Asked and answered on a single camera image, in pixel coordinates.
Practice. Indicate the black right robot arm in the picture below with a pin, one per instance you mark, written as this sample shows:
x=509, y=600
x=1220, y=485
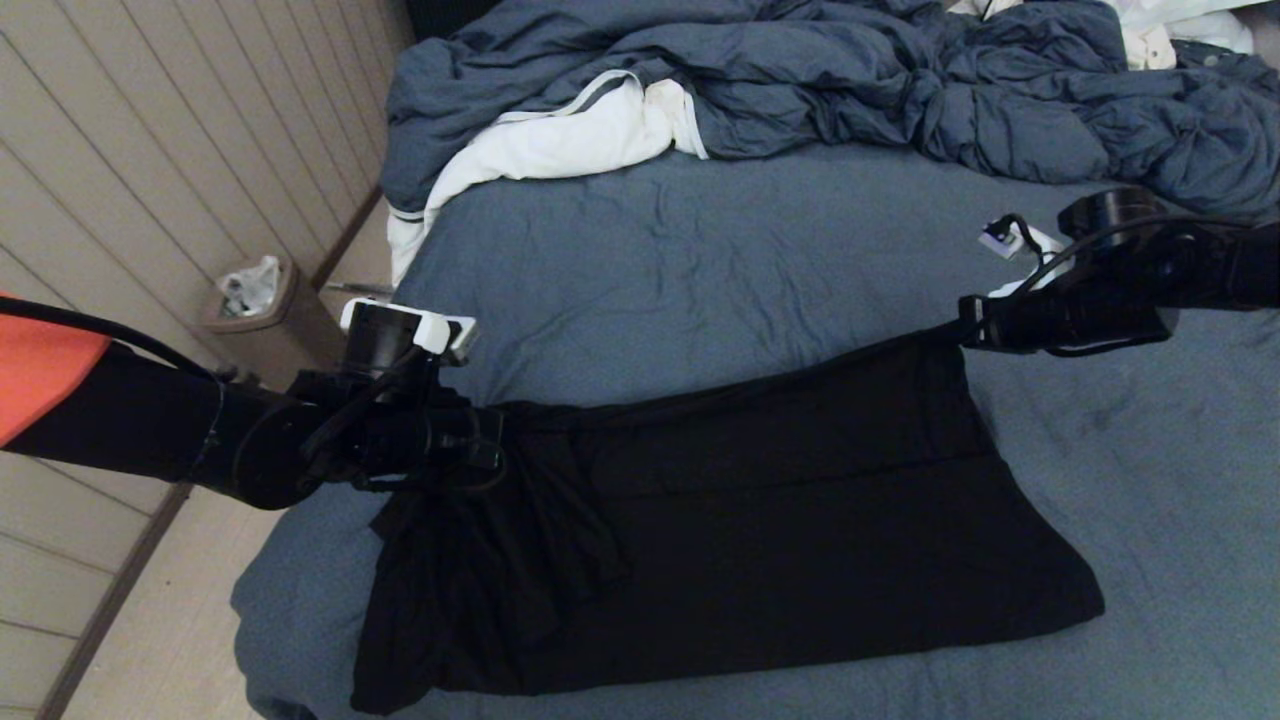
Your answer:
x=1200, y=255

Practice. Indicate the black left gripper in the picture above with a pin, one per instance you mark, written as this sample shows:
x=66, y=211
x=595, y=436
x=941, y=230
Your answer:
x=430, y=445

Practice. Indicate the white pillow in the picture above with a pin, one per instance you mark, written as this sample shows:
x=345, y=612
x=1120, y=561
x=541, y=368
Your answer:
x=1200, y=30

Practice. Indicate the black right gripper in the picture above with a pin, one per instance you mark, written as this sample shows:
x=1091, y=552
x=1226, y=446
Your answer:
x=1080, y=315

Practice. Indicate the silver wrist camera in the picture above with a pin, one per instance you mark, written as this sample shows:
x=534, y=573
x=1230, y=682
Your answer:
x=1020, y=250
x=463, y=338

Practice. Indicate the crumpled blue duvet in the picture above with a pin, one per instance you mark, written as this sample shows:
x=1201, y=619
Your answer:
x=850, y=80

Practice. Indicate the brown trash bin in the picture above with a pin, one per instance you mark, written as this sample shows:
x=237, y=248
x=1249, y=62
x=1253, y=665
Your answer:
x=290, y=340

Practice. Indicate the white garment with grey stripe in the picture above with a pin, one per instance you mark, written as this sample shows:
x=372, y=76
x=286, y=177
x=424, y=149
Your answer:
x=560, y=145

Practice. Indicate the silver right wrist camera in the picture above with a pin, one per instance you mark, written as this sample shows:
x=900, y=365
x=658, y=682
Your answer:
x=1020, y=250

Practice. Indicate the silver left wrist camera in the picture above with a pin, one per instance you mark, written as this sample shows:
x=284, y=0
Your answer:
x=463, y=338

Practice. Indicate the blue bed sheet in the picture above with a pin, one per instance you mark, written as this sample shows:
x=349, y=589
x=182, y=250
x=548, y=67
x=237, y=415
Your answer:
x=700, y=260

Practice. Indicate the black moon print t-shirt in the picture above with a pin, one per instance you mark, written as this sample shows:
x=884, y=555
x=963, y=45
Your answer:
x=750, y=550

